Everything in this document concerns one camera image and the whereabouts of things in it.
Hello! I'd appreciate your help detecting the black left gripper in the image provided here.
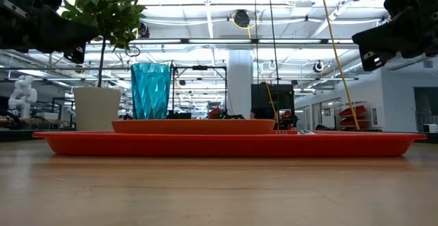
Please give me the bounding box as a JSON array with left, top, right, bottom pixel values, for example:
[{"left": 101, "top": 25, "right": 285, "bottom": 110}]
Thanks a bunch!
[{"left": 0, "top": 0, "right": 100, "bottom": 64}]

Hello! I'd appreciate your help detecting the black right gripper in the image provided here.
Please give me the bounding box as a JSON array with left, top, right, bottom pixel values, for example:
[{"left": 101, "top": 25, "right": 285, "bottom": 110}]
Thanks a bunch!
[{"left": 352, "top": 0, "right": 438, "bottom": 72}]

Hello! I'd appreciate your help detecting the blue faceted plastic cup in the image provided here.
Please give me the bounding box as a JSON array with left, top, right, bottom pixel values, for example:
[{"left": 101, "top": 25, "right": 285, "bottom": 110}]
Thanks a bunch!
[{"left": 130, "top": 62, "right": 172, "bottom": 121}]

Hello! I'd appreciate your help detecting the orange plastic plate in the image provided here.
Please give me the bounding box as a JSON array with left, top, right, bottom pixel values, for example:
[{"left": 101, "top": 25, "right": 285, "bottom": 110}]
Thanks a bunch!
[{"left": 111, "top": 118, "right": 277, "bottom": 135}]

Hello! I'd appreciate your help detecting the red plastic tray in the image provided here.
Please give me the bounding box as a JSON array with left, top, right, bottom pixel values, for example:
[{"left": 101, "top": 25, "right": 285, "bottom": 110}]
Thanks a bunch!
[{"left": 32, "top": 129, "right": 428, "bottom": 158}]

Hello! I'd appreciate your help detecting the green leafy plant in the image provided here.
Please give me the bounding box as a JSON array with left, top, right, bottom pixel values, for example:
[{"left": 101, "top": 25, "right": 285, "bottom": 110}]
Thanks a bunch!
[{"left": 60, "top": 0, "right": 147, "bottom": 88}]

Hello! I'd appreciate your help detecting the small red bin rack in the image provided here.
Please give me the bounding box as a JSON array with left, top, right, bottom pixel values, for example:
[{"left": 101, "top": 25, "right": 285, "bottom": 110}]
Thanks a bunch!
[{"left": 337, "top": 105, "right": 369, "bottom": 128}]

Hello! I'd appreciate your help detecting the white robot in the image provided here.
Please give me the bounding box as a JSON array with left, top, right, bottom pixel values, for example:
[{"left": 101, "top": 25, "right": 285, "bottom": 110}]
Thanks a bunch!
[{"left": 7, "top": 75, "right": 38, "bottom": 120}]

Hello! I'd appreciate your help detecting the white plant pot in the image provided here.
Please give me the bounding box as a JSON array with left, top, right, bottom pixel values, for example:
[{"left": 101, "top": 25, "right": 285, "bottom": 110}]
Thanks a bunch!
[{"left": 73, "top": 87, "right": 123, "bottom": 132}]

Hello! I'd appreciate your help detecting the black cabinet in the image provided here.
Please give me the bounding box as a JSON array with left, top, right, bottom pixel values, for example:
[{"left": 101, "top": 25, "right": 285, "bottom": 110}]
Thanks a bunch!
[{"left": 250, "top": 83, "right": 296, "bottom": 121}]

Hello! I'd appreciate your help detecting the white building pillar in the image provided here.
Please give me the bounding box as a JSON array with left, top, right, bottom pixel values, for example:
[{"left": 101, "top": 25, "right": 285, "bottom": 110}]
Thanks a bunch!
[{"left": 227, "top": 49, "right": 254, "bottom": 120}]

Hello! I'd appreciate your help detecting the yellow hanging cable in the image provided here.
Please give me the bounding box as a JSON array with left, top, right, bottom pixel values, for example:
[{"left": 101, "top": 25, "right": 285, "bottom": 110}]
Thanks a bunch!
[{"left": 318, "top": 0, "right": 361, "bottom": 131}]

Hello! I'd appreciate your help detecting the black hanging cable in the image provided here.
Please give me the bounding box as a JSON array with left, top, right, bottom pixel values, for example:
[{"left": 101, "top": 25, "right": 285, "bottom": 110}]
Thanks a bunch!
[{"left": 266, "top": 0, "right": 280, "bottom": 131}]

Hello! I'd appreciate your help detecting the black gantry frame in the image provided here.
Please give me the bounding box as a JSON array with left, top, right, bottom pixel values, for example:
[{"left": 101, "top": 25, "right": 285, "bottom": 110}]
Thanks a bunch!
[{"left": 170, "top": 64, "right": 229, "bottom": 120}]

